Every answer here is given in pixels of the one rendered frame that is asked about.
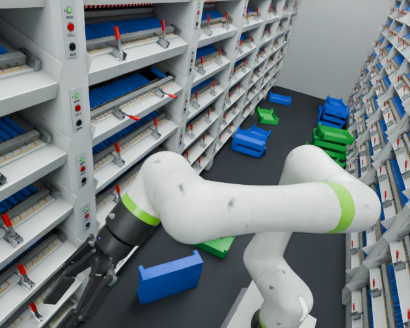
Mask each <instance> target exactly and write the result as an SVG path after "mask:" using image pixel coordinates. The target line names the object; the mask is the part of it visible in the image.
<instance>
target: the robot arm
mask: <svg viewBox="0 0 410 328"><path fill-rule="evenodd" d="M380 213H381V203H380V201H379V198H378V196H377V195H376V193H375V192H374V191H373V190H372V189H371V188H370V187H368V186H367V185H366V184H364V183H362V182H361V181H360V180H358V179H356V178H355V177H354V176H352V175H351V174H349V173H348V172H346V171H345V170H344V169H343V168H342V167H341V166H340V165H338V164H337V163H336V162H335V161H334V160H332V159H331V158H330V157H329V156H328V155H327V154H326V153H325V152H324V151H323V150H322V149H321V148H318V147H317V146H312V145H303V146H299V147H297V148H295V149H293V150H292V151H291V152H290V153H289V154H288V156H287V158H286V161H285V163H284V167H283V171H282V175H281V178H280V181H279V184H278V185H239V184H227V183H221V182H213V181H208V180H204V179H203V178H201V177H200V176H199V175H198V174H197V173H196V172H195V170H194V169H193V168H192V167H191V165H190V164H189V163H188V161H187V160H186V159H185V158H184V157H182V156H181V155H180V154H177V153H175V152H168V151H165V152H158V153H156V154H153V155H152V156H150V157H149V158H148V159H147V160H146V161H145V162H144V163H143V165H142V167H141V169H140V171H139V173H138V175H137V177H136V179H135V180H134V182H133V183H132V185H131V186H130V188H129V189H128V190H127V191H126V193H125V194H124V195H123V197H122V198H121V199H120V200H119V201H118V203H117V204H116V205H115V207H114V208H113V209H112V210H111V211H110V212H109V214H108V215H107V217H106V218H105V222H106V224H105V226H104V227H103V228H102V229H101V230H100V232H99V233H98V235H95V234H89V236H88V238H87V239H86V240H85V242H84V243H83V244H82V245H81V246H80V247H79V248H78V249H77V250H76V251H75V252H74V253H73V254H72V255H71V256H70V257H69V258H68V259H67V260H66V261H65V262H64V263H63V267H65V270H64V271H63V273H62V277H61V278H60V279H59V280H58V281H57V283H56V285H54V287H53V288H52V289H51V291H50V292H49V293H48V294H47V296H46V297H45V298H44V300H43V301H42V302H43V304H49V305H56V304H57V303H58V302H59V300H60V299H61V297H62V296H63V295H64V294H65V293H66V291H67V290H68V289H69V288H70V287H71V285H72V284H73V283H74V282H75V278H77V277H76V276H77V275H78V274H80V273H81V272H82V271H84V270H86V269H87V268H89V267H90V266H91V271H90V274H89V281H88V283H87V285H86V287H85V290H84V292H83V294H82V296H81V299H80V300H79V302H78V304H77V307H76V308H72V309H71V310H70V311H69V313H67V315H66V316H65V317H64V318H63V320H62V321H61V322H60V324H58V326H57V327H56V328H76V326H77V325H78V324H79V322H81V321H92V320H93V319H94V317H95V315H96V314H97V312H98V311H99V309H100V307H101V306H102V305H103V302H104V301H105V300H106V298H107V296H108V295H109V293H110V292H111V290H112V289H113V287H115V286H116V285H117V284H118V283H119V282H120V277H117V276H116V274H115V269H116V266H117V264H118V263H119V261H121V260H123V259H125V258H126V257H127V256H128V255H129V253H130V252H131V251H132V250H133V248H134V247H135V246H141V245H142V244H143V243H144V242H145V240H146V239H147V238H148V236H149V235H150V234H151V233H152V232H153V230H154V229H155V228H156V227H157V225H158V224H159V223H160V222H161V223H162V225H163V228H164V229H165V231H166V232H167V233H168V235H170V236H172V237H173V239H175V240H176V241H179V242H181V243H185V244H190V245H194V244H199V243H204V242H207V241H212V240H216V239H221V238H227V237H231V236H238V235H244V234H254V233H256V234H255V236H254V237H253V239H252V240H251V242H250V243H249V244H248V246H247V247H246V249H245V251H244V254H243V262H244V264H245V267H246V269H247V271H248V272H249V274H250V276H251V278H252V279H253V281H254V283H255V284H256V287H257V288H258V290H259V292H260V293H261V295H262V297H263V298H264V302H263V303H262V306H261V308H259V309H258V310H257V311H256V312H255V313H254V314H253V317H252V320H251V328H299V327H300V325H301V324H302V323H303V321H304V320H305V318H306V317H307V316H308V314H309V312H310V311H311V310H312V306H313V296H312V293H311V291H310V289H309V288H308V286H307V285H306V284H305V283H304V282H303V281H302V280H301V279H300V278H299V277H298V276H297V275H296V274H295V273H294V272H293V271H292V269H291V268H290V267H289V265H288V264H287V263H286V261H285V260H284V258H283V254H284V251H285V248H286V246H287V244H288V241H289V239H290V237H291V235H292V233H293V232H306V233H319V234H342V233H354V232H362V231H365V230H368V229H369V228H371V227H372V226H374V225H375V223H376V222H377V220H378V219H379V216H380ZM71 262H73V263H71ZM95 274H99V275H102V276H98V275H95ZM73 277H75V278H73Z"/></svg>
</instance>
